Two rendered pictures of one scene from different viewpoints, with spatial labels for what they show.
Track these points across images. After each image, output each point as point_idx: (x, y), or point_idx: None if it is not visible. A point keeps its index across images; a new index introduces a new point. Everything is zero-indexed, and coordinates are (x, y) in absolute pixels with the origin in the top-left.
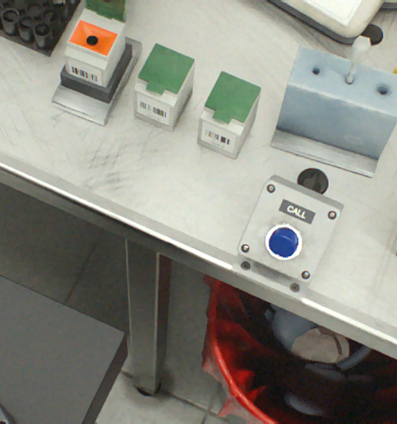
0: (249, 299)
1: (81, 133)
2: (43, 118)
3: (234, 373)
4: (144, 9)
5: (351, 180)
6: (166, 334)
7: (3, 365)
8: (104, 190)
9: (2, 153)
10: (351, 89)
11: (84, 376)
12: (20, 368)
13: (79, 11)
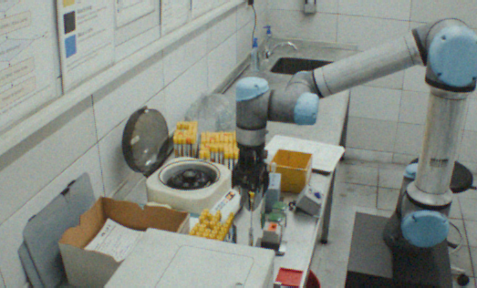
0: None
1: (291, 248)
2: (289, 256)
3: None
4: (243, 241)
5: (285, 202)
6: None
7: (375, 229)
8: (307, 241)
9: (305, 262)
10: (275, 180)
11: (369, 216)
12: (374, 226)
13: None
